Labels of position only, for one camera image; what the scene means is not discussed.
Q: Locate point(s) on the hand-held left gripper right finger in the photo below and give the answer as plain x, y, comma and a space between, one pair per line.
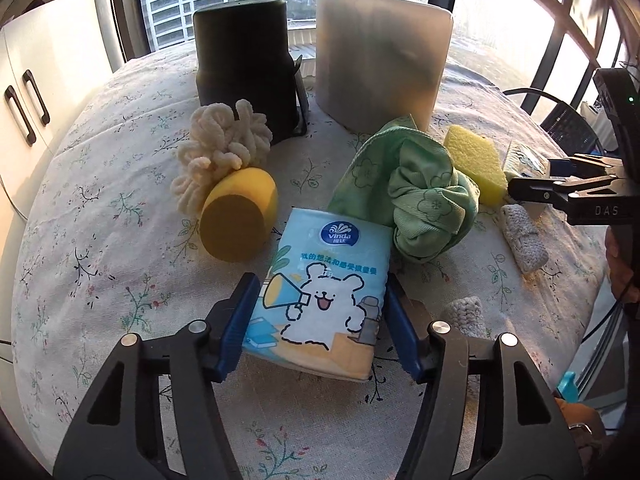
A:
400, 330

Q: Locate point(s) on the white cabinet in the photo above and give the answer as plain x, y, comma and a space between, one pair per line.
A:
65, 50

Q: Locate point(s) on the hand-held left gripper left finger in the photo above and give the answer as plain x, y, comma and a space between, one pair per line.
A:
240, 325

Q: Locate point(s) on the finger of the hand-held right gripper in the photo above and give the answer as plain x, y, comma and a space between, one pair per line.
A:
535, 187
585, 165

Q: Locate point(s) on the green striped pad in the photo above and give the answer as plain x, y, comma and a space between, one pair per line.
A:
522, 157

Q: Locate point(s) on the floral tablecloth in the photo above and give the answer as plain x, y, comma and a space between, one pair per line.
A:
125, 285

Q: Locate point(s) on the dark window frame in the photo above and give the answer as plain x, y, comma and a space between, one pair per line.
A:
122, 10

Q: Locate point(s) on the light blue plastic piece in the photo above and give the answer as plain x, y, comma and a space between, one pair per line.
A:
567, 387

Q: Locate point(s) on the yellow rectangular sponge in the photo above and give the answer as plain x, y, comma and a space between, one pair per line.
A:
475, 160

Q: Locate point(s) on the green cloth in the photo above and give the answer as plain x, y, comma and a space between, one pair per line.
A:
425, 200

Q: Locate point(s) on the blue tissue pack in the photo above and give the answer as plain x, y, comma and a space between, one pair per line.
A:
320, 285

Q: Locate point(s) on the grey knitted pad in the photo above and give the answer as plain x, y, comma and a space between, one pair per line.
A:
465, 315
522, 237

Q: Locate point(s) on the person's right hand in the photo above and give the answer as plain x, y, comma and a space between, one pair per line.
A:
617, 265

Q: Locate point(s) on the translucent white container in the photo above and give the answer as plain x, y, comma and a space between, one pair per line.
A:
380, 60

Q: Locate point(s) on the yellow egg-shaped sponge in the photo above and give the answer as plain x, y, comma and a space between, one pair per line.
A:
240, 215

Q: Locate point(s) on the black mesh chair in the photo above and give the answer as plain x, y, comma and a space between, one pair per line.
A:
570, 120

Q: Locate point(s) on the black cylindrical container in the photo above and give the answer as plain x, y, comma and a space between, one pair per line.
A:
240, 60

